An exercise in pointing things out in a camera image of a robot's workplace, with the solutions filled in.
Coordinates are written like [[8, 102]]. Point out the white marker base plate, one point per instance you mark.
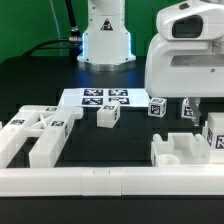
[[96, 97]]

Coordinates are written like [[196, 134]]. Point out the white chair seat part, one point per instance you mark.
[[180, 149]]

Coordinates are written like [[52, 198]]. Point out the white front obstacle wall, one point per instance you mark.
[[112, 181]]

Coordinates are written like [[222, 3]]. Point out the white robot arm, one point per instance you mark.
[[106, 41]]

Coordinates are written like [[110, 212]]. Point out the small white tagged cube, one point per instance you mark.
[[186, 111], [157, 107]]

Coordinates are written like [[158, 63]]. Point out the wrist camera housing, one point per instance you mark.
[[192, 20]]

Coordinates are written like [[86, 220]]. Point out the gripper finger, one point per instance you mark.
[[194, 105]]

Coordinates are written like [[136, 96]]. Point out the white chair back frame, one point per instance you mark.
[[50, 125]]

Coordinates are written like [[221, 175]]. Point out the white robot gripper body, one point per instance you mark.
[[176, 69]]

